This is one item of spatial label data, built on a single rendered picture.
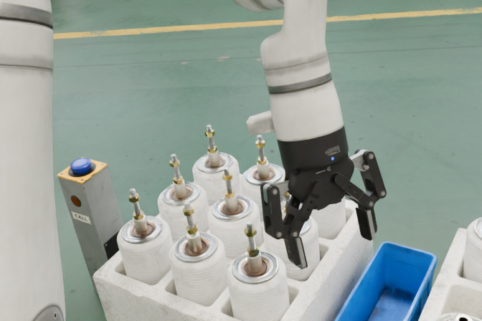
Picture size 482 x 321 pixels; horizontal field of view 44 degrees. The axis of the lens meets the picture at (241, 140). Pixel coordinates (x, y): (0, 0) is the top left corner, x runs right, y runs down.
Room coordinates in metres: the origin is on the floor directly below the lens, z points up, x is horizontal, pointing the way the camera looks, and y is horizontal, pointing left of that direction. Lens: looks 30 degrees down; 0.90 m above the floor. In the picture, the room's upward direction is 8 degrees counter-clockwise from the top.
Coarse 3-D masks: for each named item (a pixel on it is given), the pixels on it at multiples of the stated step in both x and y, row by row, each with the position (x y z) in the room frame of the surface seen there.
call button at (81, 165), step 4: (76, 160) 1.00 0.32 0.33; (80, 160) 1.00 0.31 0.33; (84, 160) 1.00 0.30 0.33; (88, 160) 1.00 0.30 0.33; (72, 164) 0.99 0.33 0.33; (76, 164) 0.99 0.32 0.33; (80, 164) 0.99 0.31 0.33; (84, 164) 0.98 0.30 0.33; (88, 164) 0.98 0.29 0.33; (72, 168) 0.98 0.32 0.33; (76, 168) 0.97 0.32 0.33; (80, 168) 0.97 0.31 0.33; (84, 168) 0.98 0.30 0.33; (88, 168) 0.99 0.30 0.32; (76, 172) 0.98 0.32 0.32; (80, 172) 0.98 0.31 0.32; (84, 172) 0.98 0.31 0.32
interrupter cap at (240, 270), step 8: (240, 256) 0.75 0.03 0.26; (264, 256) 0.74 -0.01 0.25; (272, 256) 0.74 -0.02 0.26; (232, 264) 0.73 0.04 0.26; (240, 264) 0.73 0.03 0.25; (264, 264) 0.73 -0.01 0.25; (272, 264) 0.72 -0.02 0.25; (232, 272) 0.71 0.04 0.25; (240, 272) 0.71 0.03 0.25; (248, 272) 0.71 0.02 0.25; (256, 272) 0.71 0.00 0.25; (264, 272) 0.71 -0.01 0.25; (272, 272) 0.70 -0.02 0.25; (240, 280) 0.69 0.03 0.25; (248, 280) 0.69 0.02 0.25; (256, 280) 0.69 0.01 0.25; (264, 280) 0.69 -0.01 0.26
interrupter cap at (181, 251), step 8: (200, 232) 0.82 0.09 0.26; (184, 240) 0.81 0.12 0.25; (208, 240) 0.80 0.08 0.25; (216, 240) 0.80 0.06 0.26; (176, 248) 0.79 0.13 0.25; (184, 248) 0.79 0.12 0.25; (208, 248) 0.78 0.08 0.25; (216, 248) 0.78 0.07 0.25; (176, 256) 0.77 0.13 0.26; (184, 256) 0.77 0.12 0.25; (192, 256) 0.77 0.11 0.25; (200, 256) 0.76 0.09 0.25; (208, 256) 0.76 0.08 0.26
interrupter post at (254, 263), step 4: (248, 256) 0.72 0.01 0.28; (252, 256) 0.72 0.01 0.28; (256, 256) 0.71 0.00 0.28; (260, 256) 0.72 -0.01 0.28; (248, 260) 0.72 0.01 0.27; (252, 260) 0.71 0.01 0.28; (256, 260) 0.71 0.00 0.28; (260, 260) 0.72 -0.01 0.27; (248, 264) 0.72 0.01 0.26; (252, 264) 0.71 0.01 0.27; (256, 264) 0.71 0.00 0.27; (260, 264) 0.72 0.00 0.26; (252, 268) 0.71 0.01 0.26; (256, 268) 0.71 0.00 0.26; (260, 268) 0.71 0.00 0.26
